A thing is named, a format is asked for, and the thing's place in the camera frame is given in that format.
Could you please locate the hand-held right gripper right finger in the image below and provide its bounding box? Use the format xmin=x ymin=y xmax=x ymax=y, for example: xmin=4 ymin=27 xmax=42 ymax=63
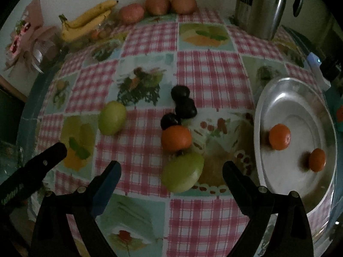
xmin=223 ymin=161 xmax=314 ymax=257

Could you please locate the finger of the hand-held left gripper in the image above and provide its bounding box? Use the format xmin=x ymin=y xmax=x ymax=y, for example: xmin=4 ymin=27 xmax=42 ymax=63
xmin=24 ymin=142 xmax=67 ymax=183

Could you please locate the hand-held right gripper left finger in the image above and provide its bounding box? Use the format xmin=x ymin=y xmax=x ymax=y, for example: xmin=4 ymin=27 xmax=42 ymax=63
xmin=29 ymin=161 xmax=122 ymax=257

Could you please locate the green round fruit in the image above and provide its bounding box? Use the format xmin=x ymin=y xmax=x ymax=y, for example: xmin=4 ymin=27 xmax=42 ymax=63
xmin=161 ymin=152 xmax=205 ymax=193
xmin=98 ymin=101 xmax=127 ymax=136

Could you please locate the orange tangerine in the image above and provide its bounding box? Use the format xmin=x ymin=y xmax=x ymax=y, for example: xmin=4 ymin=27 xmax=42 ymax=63
xmin=308 ymin=148 xmax=326 ymax=172
xmin=161 ymin=125 xmax=193 ymax=152
xmin=269 ymin=124 xmax=292 ymax=150

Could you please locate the dark purple plum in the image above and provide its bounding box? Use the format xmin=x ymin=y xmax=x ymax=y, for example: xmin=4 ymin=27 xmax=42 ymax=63
xmin=175 ymin=98 xmax=198 ymax=120
xmin=160 ymin=113 xmax=182 ymax=130
xmin=171 ymin=85 xmax=190 ymax=100

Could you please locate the round steel plate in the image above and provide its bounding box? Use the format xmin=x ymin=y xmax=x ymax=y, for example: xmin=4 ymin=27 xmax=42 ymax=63
xmin=253 ymin=77 xmax=338 ymax=220

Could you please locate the pink wrapped flower bouquet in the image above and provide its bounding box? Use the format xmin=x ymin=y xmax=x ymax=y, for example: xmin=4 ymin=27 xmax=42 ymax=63
xmin=4 ymin=0 xmax=61 ymax=78

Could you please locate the checked fruit print tablecloth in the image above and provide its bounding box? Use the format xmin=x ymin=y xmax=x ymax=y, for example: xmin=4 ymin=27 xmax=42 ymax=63
xmin=16 ymin=7 xmax=335 ymax=257

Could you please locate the yellow banana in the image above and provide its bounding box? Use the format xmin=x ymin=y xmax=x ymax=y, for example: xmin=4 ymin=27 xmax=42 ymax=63
xmin=59 ymin=0 xmax=119 ymax=28
xmin=60 ymin=10 xmax=112 ymax=42

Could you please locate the clear bag of small fruit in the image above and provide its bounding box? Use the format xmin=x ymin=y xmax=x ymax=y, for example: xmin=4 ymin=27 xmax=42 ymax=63
xmin=88 ymin=19 xmax=119 ymax=42

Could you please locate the white device with blue light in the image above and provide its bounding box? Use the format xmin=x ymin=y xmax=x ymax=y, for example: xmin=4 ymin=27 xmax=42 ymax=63
xmin=307 ymin=52 xmax=331 ymax=90

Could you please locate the black plug adapter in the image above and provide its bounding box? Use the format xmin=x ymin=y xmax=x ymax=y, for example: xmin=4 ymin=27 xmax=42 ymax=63
xmin=320 ymin=57 xmax=343 ymax=86

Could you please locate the red apple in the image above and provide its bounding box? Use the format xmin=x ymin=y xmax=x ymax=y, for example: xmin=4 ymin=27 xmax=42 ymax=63
xmin=171 ymin=0 xmax=197 ymax=15
xmin=145 ymin=0 xmax=171 ymax=16
xmin=119 ymin=3 xmax=145 ymax=24

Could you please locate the stainless steel kettle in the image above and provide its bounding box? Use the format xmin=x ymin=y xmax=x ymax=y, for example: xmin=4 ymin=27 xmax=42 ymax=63
xmin=234 ymin=0 xmax=305 ymax=40

